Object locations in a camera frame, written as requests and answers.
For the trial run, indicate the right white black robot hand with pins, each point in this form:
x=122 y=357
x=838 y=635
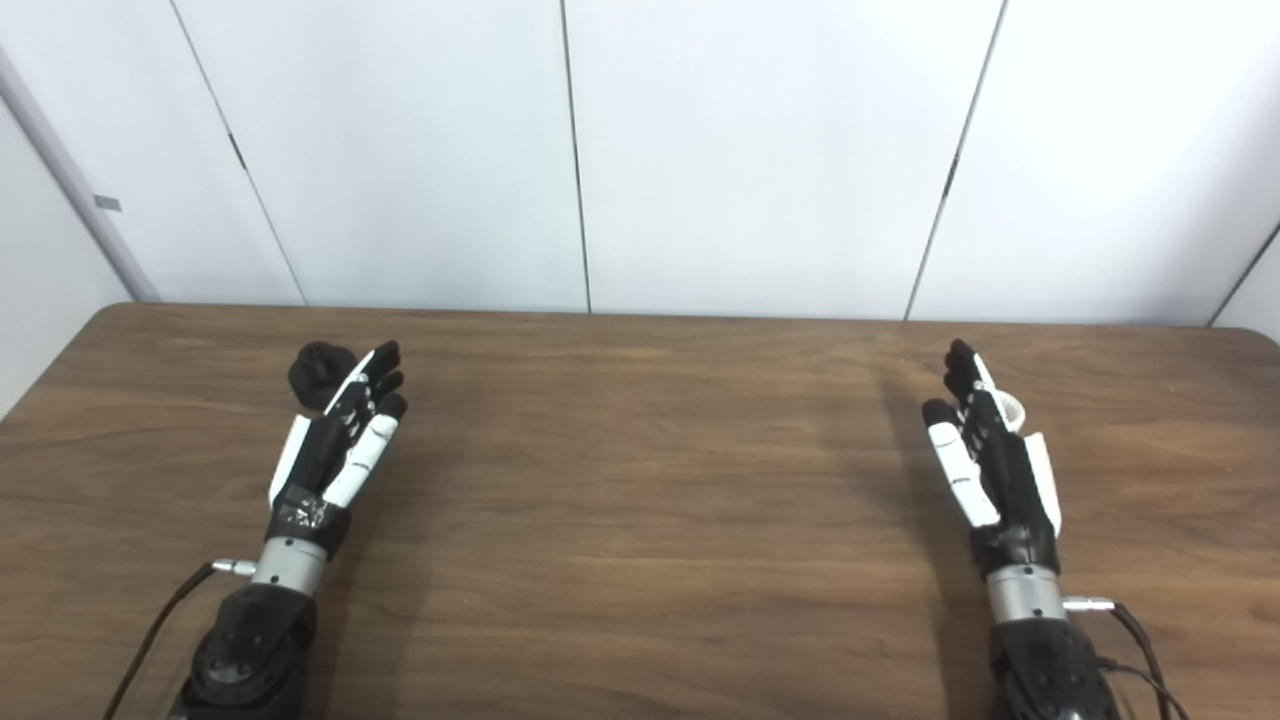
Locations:
x=1010 y=480

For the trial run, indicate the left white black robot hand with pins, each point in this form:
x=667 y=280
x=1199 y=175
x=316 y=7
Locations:
x=325 y=450

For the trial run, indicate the round black part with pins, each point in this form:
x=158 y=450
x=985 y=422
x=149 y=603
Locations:
x=315 y=375

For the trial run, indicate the small grey wall tag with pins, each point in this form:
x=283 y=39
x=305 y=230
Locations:
x=108 y=203

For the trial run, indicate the grey wall post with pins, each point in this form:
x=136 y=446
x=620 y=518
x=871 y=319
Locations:
x=70 y=175

